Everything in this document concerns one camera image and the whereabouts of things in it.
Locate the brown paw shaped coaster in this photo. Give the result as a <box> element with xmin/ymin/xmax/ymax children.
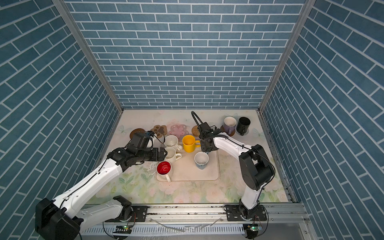
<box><xmin>151</xmin><ymin>125</ymin><xmax>168</xmax><ymax>139</ymax></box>

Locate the white mug middle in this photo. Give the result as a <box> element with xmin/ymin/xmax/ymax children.
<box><xmin>165</xmin><ymin>147</ymin><xmax>182</xmax><ymax>164</ymax></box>

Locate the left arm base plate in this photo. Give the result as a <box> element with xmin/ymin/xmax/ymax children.
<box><xmin>106</xmin><ymin>206</ymin><xmax>148</xmax><ymax>223</ymax></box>

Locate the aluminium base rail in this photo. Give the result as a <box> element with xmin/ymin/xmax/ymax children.
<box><xmin>74</xmin><ymin>203</ymin><xmax>310</xmax><ymax>226</ymax></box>

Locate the red inside white mug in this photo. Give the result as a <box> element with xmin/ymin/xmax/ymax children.
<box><xmin>156</xmin><ymin>161</ymin><xmax>174</xmax><ymax>182</ymax></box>

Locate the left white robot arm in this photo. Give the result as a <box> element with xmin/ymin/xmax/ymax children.
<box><xmin>35</xmin><ymin>131</ymin><xmax>168</xmax><ymax>240</ymax></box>

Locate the dark brown glossy round coaster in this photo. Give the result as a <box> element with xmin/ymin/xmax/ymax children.
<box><xmin>130</xmin><ymin>128</ymin><xmax>146</xmax><ymax>139</ymax></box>

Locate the pink flower coaster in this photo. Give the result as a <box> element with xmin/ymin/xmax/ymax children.
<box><xmin>168</xmin><ymin>124</ymin><xmax>189</xmax><ymax>141</ymax></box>

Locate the white mug top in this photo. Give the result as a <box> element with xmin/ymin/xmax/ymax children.
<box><xmin>164</xmin><ymin>135</ymin><xmax>183</xmax><ymax>152</ymax></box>

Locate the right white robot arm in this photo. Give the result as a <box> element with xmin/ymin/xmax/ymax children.
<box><xmin>198</xmin><ymin>123</ymin><xmax>276</xmax><ymax>220</ymax></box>

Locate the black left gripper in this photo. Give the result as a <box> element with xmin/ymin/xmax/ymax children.
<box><xmin>136</xmin><ymin>146</ymin><xmax>169</xmax><ymax>163</ymax></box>

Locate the yellow mug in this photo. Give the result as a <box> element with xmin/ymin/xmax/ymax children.
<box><xmin>182</xmin><ymin>135</ymin><xmax>201</xmax><ymax>153</ymax></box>

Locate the brown wooden round coaster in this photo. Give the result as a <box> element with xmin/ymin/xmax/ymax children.
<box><xmin>220</xmin><ymin>125</ymin><xmax>236</xmax><ymax>137</ymax></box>

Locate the black mug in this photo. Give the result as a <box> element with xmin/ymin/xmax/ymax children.
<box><xmin>236</xmin><ymin>117</ymin><xmax>251</xmax><ymax>136</ymax></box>

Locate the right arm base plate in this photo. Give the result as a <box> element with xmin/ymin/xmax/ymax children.
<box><xmin>224</xmin><ymin>204</ymin><xmax>268</xmax><ymax>222</ymax></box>

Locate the light blue mug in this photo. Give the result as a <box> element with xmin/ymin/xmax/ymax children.
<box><xmin>194</xmin><ymin>152</ymin><xmax>209</xmax><ymax>170</ymax></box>

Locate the purple handle white mug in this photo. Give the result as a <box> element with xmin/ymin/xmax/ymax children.
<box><xmin>223</xmin><ymin>117</ymin><xmax>237</xmax><ymax>136</ymax></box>

